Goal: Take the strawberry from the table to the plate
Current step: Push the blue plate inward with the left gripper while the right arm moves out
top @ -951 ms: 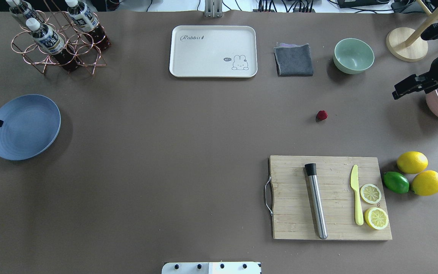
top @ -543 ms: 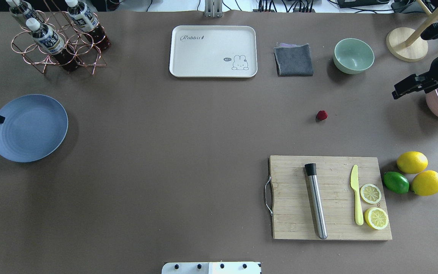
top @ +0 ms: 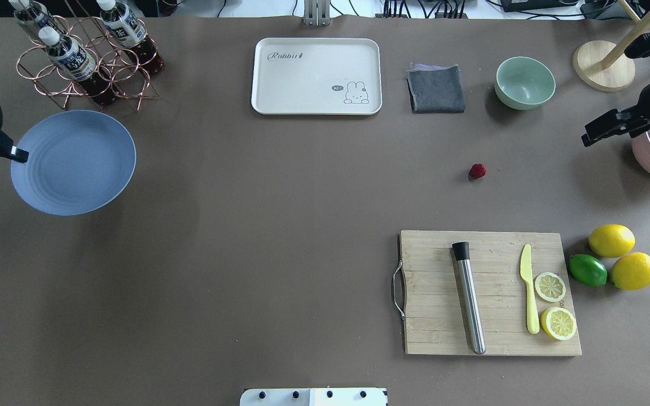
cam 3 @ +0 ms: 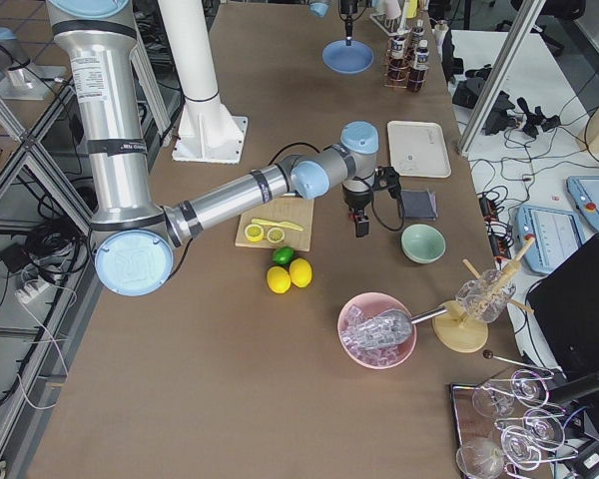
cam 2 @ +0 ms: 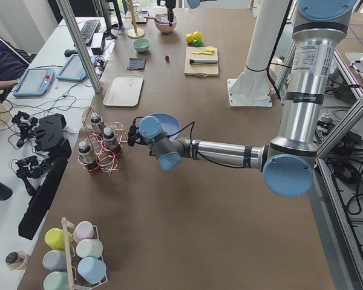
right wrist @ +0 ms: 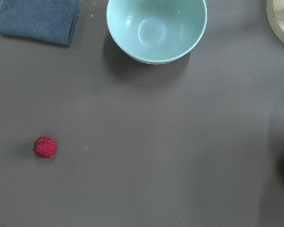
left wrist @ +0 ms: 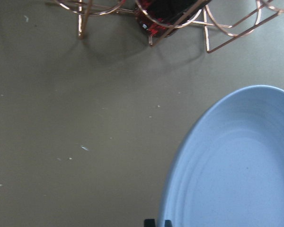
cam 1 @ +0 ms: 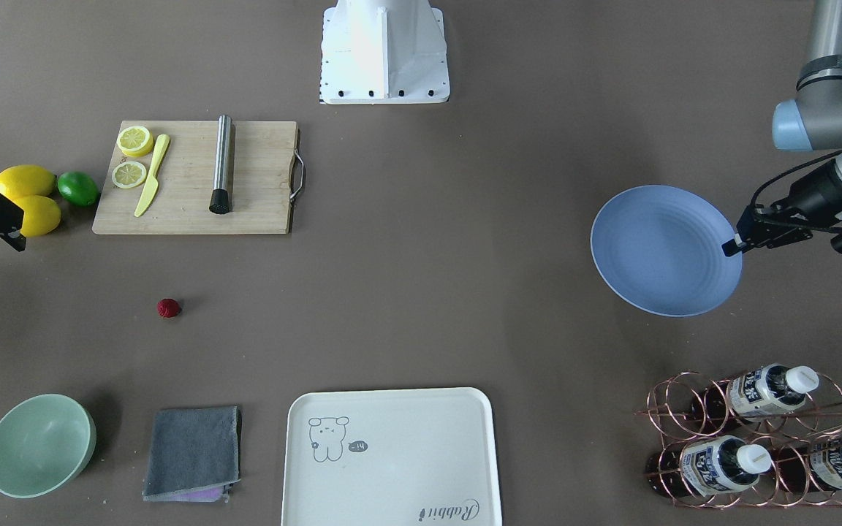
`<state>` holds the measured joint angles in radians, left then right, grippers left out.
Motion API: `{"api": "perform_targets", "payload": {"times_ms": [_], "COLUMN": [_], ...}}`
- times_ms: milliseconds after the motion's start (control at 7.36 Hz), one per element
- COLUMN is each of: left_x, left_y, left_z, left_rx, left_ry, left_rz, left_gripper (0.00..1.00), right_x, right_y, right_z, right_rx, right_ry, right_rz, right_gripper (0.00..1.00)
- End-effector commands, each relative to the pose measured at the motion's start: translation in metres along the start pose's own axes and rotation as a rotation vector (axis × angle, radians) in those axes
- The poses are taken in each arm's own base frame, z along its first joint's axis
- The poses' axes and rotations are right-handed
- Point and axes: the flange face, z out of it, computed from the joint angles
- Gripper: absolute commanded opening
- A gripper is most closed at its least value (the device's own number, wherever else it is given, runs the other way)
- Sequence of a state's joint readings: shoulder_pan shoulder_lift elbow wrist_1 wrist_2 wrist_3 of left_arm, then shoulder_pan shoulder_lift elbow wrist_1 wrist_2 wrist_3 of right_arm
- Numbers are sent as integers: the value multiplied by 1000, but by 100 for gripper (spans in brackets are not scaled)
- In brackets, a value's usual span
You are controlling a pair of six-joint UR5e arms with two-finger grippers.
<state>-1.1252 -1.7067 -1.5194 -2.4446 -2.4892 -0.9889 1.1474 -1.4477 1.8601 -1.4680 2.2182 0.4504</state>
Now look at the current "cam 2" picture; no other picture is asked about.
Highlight green bowl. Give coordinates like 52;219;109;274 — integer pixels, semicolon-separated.
132;38;150;53

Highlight upper whole lemon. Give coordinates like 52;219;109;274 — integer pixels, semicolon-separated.
192;31;203;41

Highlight yellow plastic knife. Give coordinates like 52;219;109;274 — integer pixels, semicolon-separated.
190;50;215;55

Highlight wooden cutting board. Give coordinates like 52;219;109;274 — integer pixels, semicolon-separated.
184;47;219;77

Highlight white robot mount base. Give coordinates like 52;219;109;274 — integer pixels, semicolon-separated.
227;0;292;108

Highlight white cup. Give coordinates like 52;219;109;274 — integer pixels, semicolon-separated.
76;239;103;259

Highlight steel muddler black tip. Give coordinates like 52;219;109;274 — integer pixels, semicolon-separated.
189;59;218;65

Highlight lower lemon half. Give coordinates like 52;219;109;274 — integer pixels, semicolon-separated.
206;46;215;52

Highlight tea bottle back left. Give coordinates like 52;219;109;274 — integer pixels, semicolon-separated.
78;141;100;174

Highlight mint cup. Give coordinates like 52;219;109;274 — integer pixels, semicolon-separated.
43;271;69;290

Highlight yellow cup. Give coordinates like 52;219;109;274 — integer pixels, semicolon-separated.
44;228;65;250

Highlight aluminium frame post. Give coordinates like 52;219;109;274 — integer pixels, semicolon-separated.
56;0;102;93

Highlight grey cup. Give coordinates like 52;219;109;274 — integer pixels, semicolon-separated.
42;250;67;272

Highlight tea bottle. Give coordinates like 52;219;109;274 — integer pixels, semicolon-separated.
78;141;100;174
90;112;106;135
102;127;123;157

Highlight teach pendant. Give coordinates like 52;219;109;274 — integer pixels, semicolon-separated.
56;54;87;82
13;67;54;98

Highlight pink cup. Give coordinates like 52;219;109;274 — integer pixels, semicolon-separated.
73;221;94;243

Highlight tea bottle front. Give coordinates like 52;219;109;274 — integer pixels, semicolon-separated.
102;127;123;157

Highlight wooden stand with base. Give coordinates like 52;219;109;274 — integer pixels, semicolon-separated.
125;0;145;39

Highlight tape roll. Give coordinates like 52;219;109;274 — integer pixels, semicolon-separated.
5;251;30;271

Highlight blue round plate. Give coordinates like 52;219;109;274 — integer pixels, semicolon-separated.
151;113;181;140

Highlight blue cup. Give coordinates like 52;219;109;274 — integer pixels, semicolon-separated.
77;256;106;284

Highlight green lime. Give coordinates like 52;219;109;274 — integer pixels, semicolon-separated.
192;39;201;47

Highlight lower whole lemon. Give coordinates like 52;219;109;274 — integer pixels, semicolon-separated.
185;34;194;44

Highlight copper wire bottle rack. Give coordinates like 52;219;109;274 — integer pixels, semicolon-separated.
77;106;128;175

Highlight left teach pendant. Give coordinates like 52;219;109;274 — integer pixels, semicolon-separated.
13;67;54;98

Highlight pink bowl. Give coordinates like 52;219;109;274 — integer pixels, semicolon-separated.
154;13;177;34

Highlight whole lemon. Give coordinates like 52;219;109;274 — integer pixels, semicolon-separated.
185;34;194;44
192;31;203;41

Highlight black keyboard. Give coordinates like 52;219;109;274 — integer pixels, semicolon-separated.
80;19;100;46

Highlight right teach pendant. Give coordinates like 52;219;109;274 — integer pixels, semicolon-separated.
56;54;87;82

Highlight grey folded cloth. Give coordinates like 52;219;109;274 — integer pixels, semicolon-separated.
127;58;146;71

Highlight cream rabbit tray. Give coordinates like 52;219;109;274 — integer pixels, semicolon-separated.
103;74;143;108

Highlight computer mouse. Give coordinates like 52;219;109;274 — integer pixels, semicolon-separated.
64;49;77;57

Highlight tea bottle back right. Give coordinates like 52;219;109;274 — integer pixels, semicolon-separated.
90;112;106;135

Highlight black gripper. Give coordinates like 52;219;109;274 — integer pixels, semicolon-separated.
157;0;176;22
128;117;145;147

